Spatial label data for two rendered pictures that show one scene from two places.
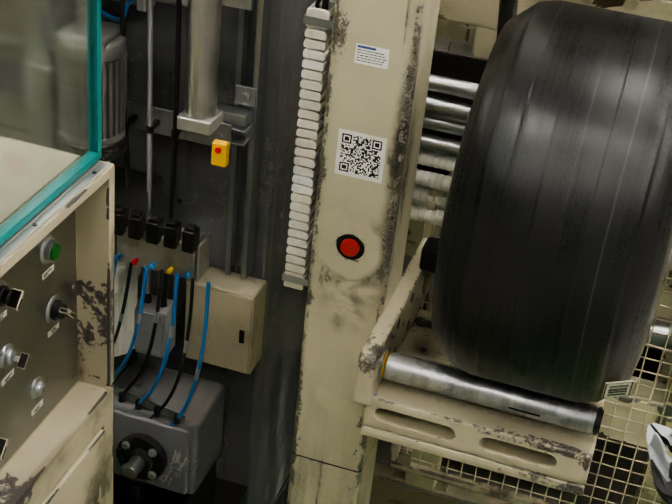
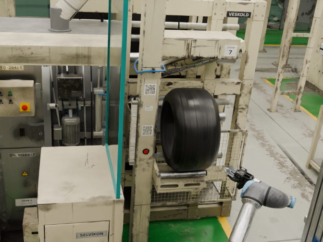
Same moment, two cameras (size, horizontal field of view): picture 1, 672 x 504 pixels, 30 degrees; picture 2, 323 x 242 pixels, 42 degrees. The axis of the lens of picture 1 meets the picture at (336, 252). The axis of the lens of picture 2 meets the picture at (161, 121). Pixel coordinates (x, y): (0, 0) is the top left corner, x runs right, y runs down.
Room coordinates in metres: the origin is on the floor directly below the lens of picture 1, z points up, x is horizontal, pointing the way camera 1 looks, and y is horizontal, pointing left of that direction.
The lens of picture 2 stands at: (-0.57, 1.13, 2.44)
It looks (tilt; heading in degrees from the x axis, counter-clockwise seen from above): 24 degrees down; 331
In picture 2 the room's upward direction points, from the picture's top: 5 degrees clockwise
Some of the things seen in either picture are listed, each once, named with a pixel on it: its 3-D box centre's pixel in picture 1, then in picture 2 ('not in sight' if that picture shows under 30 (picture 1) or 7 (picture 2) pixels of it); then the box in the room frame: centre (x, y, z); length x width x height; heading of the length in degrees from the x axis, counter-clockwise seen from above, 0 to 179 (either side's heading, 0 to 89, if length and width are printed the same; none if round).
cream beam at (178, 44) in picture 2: not in sight; (193, 44); (1.95, -0.49, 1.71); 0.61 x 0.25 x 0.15; 75
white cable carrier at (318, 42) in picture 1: (312, 152); (133, 132); (1.74, 0.05, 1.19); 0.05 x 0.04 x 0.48; 165
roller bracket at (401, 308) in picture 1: (399, 316); (153, 164); (1.75, -0.12, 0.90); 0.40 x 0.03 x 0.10; 165
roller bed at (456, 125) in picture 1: (441, 141); (139, 123); (2.12, -0.17, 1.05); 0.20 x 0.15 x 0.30; 75
